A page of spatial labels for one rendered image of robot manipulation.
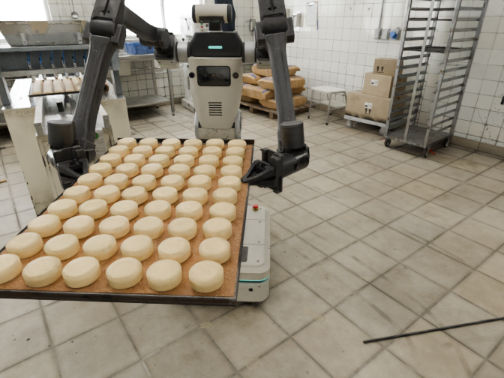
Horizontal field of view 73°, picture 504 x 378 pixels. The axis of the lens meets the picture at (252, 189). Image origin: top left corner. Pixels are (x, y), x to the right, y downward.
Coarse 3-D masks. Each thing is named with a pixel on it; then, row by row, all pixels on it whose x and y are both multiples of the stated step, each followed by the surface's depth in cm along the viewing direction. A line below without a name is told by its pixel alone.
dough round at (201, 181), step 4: (192, 176) 76; (196, 176) 76; (200, 176) 76; (204, 176) 76; (188, 180) 75; (192, 180) 74; (196, 180) 74; (200, 180) 74; (204, 180) 74; (208, 180) 74; (188, 184) 74; (192, 184) 73; (196, 184) 73; (200, 184) 73; (204, 184) 73; (208, 184) 74; (204, 188) 73; (208, 188) 74
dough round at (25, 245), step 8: (32, 232) 58; (16, 240) 56; (24, 240) 56; (32, 240) 56; (40, 240) 57; (8, 248) 54; (16, 248) 54; (24, 248) 54; (32, 248) 55; (40, 248) 57; (24, 256) 55
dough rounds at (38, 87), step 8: (40, 80) 253; (48, 80) 252; (56, 80) 253; (64, 80) 252; (72, 80) 259; (80, 80) 264; (32, 88) 233; (40, 88) 223; (48, 88) 223; (56, 88) 222; (64, 88) 233; (72, 88) 222
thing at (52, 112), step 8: (56, 104) 200; (64, 104) 218; (72, 104) 218; (48, 112) 199; (56, 112) 199; (64, 112) 199; (72, 112) 199; (104, 128) 173; (104, 136) 175; (112, 136) 177; (40, 144) 163; (48, 144) 164; (112, 144) 178; (40, 152) 164; (96, 160) 178; (48, 168) 168; (48, 176) 170; (56, 176) 171; (56, 184) 173; (56, 192) 174
